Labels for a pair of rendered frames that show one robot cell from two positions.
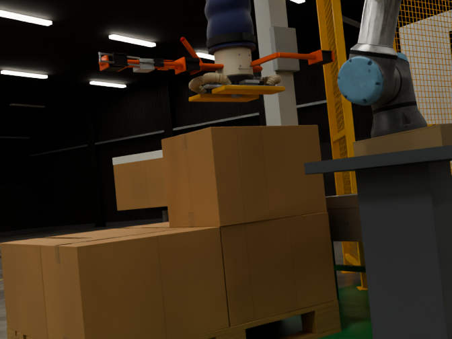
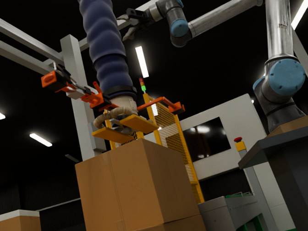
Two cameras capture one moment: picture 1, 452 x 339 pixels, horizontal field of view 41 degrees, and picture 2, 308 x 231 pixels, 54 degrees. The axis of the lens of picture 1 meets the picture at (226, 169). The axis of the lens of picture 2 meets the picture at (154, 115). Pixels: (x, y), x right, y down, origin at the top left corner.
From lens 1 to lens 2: 147 cm
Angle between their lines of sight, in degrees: 39
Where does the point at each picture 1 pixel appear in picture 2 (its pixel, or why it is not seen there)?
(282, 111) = not seen: hidden behind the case
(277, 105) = not seen: hidden behind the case
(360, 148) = (288, 129)
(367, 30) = (281, 45)
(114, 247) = not seen: outside the picture
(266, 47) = (84, 136)
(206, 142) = (136, 151)
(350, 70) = (282, 68)
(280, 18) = (92, 119)
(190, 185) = (117, 195)
